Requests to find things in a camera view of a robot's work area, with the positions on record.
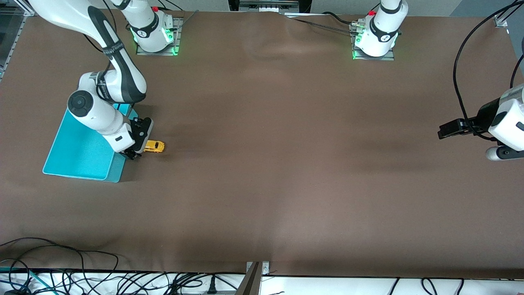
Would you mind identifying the dark grey stand pole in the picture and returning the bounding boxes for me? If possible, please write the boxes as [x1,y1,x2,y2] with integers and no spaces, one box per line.
[235,262,262,295]

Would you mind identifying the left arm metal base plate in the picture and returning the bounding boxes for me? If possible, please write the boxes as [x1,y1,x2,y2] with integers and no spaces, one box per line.
[351,20,396,61]

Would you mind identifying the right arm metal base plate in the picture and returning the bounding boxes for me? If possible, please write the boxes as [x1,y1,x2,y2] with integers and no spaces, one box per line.
[136,17,183,56]

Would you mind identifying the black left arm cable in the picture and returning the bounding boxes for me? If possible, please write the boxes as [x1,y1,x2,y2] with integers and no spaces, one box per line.
[452,0,524,140]

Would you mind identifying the teal cable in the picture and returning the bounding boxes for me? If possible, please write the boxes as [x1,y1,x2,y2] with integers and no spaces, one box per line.
[0,266,43,293]

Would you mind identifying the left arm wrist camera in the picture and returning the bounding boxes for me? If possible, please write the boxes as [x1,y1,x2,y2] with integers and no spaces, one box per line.
[485,145,524,161]

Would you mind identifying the grey cable at base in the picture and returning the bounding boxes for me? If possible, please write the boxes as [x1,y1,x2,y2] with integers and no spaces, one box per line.
[157,0,200,32]
[285,11,361,36]

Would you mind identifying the black cable on table cover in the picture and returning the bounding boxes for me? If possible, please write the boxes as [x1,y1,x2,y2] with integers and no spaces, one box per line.
[0,237,120,283]

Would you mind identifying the grey metal bracket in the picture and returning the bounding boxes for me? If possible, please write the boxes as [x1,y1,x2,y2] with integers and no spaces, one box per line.
[246,261,271,276]

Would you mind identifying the grey cable at right base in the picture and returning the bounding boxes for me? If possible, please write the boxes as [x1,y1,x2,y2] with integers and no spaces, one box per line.
[157,0,200,32]

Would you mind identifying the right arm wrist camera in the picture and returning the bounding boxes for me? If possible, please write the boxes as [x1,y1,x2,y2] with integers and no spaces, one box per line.
[133,117,154,138]

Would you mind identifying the brown table cover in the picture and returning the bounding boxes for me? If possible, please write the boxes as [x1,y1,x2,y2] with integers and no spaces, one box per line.
[0,7,524,280]

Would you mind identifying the grey cable at left base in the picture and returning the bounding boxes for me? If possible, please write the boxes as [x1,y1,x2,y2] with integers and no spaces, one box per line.
[285,11,361,36]

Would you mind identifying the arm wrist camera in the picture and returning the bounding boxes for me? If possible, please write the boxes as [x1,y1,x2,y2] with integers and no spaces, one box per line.
[133,117,154,138]
[485,145,524,161]

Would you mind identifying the cyan plastic bin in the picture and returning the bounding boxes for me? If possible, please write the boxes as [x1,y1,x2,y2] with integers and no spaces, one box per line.
[43,102,140,183]

